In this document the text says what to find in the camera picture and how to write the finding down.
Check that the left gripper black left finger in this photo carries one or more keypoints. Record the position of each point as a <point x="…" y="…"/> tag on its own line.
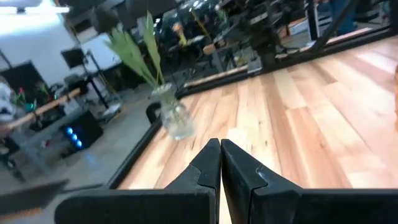
<point x="192" y="202"/>

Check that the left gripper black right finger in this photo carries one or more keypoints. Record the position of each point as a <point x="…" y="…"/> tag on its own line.
<point x="264" y="202"/>

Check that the clear textured glass vase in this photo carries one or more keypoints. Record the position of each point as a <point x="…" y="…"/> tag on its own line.
<point x="175" y="124"/>

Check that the computer tower blue lights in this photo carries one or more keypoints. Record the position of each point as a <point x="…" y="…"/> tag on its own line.
<point x="87" y="130"/>

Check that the wooden workbench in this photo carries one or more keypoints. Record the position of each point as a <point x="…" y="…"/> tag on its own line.
<point x="46" y="107"/>

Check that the black monitor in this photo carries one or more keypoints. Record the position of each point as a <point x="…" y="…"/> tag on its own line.
<point x="73" y="58"/>

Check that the person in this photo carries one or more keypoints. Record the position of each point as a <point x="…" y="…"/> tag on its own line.
<point x="342" y="15"/>
<point x="4" y="105"/>

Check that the black aluminium table frame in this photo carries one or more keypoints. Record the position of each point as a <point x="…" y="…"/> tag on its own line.
<point x="133" y="157"/>

